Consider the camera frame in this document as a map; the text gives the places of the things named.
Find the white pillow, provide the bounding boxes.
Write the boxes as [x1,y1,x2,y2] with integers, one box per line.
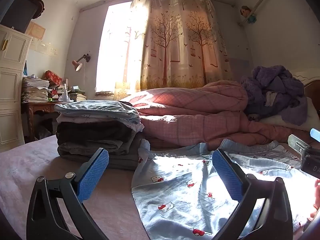
[259,96,320,132]

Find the framed wall certificate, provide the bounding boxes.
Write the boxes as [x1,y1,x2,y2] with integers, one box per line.
[25,21,46,41]

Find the pink wall lamp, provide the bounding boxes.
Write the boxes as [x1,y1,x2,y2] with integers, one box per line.
[72,53,91,72]

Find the pink plaid quilt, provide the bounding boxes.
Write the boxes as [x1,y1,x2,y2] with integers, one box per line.
[122,80,311,151]

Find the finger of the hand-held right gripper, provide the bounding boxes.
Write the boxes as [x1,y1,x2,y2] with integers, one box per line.
[287,134,306,153]
[309,128,320,143]

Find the stack of books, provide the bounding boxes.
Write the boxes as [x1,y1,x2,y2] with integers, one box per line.
[67,86,87,102]

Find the purple fleece blanket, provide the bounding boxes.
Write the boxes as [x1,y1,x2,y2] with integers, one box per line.
[240,65,308,126]

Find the wooden headboard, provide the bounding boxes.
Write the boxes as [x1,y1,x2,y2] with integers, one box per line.
[291,70,320,113]

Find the white bottle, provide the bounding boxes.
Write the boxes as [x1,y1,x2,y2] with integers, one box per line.
[62,79,69,101]

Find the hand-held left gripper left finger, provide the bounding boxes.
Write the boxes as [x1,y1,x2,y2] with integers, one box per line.
[26,148,110,240]

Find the cream wardrobe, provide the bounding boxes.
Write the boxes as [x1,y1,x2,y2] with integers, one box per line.
[0,24,33,153]

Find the stack of folded clothes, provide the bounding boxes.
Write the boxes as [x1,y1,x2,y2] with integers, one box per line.
[54,100,141,125]

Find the tree print curtain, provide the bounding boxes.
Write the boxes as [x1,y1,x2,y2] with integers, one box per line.
[114,0,235,101]

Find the bright window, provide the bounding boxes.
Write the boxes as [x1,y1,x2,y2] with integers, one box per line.
[96,1,148,93]

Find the red box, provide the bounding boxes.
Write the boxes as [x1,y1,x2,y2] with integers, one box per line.
[44,70,63,86]

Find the dark bag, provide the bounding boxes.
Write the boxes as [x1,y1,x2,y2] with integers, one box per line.
[0,0,45,34]

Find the light blue cat print pants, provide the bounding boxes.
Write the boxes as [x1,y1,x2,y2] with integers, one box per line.
[131,139,320,240]

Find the stack of papers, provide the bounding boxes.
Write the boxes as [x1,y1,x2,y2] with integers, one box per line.
[21,75,50,103]

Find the carved wooden desk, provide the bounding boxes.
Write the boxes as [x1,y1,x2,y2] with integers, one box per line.
[21,101,75,142]

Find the wall doll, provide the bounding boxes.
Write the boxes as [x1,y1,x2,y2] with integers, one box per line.
[240,5,258,24]

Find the folded black garment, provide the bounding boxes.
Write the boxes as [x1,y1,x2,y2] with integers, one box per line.
[56,122,137,146]

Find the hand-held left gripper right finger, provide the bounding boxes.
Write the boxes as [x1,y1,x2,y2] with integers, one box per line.
[212,149,293,240]

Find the person's right hand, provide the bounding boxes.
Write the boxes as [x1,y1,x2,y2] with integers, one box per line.
[309,179,320,228]

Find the curtain rail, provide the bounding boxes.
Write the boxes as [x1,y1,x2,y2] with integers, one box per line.
[79,0,236,12]

